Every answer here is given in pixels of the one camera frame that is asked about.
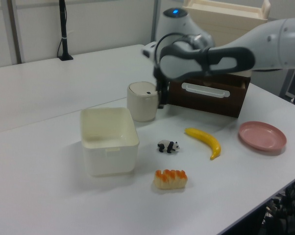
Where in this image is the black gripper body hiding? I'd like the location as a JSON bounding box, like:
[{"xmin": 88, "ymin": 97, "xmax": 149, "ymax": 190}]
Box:
[{"xmin": 153, "ymin": 66, "xmax": 167, "ymax": 94}]

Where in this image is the toy bread with orange glaze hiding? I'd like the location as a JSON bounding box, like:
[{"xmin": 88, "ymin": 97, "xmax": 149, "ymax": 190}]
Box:
[{"xmin": 152, "ymin": 169, "xmax": 188, "ymax": 190}]

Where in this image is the wooden drawer with white handle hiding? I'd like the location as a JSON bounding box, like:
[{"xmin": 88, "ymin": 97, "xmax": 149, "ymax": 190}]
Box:
[{"xmin": 167, "ymin": 73, "xmax": 251, "ymax": 118}]

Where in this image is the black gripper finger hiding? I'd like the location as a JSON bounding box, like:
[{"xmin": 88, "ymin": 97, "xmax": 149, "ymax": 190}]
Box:
[{"xmin": 158, "ymin": 89, "xmax": 169, "ymax": 110}]

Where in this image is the white plastic box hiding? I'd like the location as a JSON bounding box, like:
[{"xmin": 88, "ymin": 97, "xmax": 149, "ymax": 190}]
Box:
[{"xmin": 79, "ymin": 107, "xmax": 140, "ymax": 177}]

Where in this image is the small panda figurine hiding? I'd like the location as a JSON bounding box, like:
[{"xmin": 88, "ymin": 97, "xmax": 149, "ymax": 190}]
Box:
[{"xmin": 157, "ymin": 140, "xmax": 180, "ymax": 154}]

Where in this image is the small beige trash can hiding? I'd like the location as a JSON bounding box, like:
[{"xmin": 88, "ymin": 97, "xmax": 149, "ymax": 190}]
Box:
[{"xmin": 126, "ymin": 81, "xmax": 160, "ymax": 122}]

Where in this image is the wooden crate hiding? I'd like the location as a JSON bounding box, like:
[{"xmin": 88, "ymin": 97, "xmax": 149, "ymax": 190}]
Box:
[{"xmin": 182, "ymin": 0, "xmax": 271, "ymax": 79}]

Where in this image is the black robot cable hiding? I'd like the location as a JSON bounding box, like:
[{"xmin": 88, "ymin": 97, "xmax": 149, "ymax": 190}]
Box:
[{"xmin": 153, "ymin": 32, "xmax": 187, "ymax": 74}]

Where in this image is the black pole stand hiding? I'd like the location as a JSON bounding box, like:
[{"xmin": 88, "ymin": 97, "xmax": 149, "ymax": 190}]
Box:
[{"xmin": 57, "ymin": 0, "xmax": 74, "ymax": 61}]

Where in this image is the yellow toy banana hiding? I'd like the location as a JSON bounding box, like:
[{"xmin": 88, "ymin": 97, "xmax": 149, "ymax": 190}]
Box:
[{"xmin": 184, "ymin": 127, "xmax": 221, "ymax": 161}]

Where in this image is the pink plastic plate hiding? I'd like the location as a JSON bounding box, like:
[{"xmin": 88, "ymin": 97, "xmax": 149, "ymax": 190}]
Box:
[{"xmin": 238, "ymin": 120, "xmax": 287, "ymax": 152}]

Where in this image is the black mesh object under table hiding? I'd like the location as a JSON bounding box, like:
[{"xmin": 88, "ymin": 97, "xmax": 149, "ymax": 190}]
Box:
[{"xmin": 265, "ymin": 175, "xmax": 295, "ymax": 235}]

